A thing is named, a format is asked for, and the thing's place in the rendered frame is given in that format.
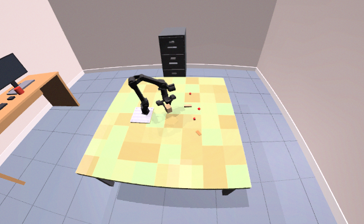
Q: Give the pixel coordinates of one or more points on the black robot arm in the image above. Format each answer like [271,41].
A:
[163,87]

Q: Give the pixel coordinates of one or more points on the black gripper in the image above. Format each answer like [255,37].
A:
[158,102]

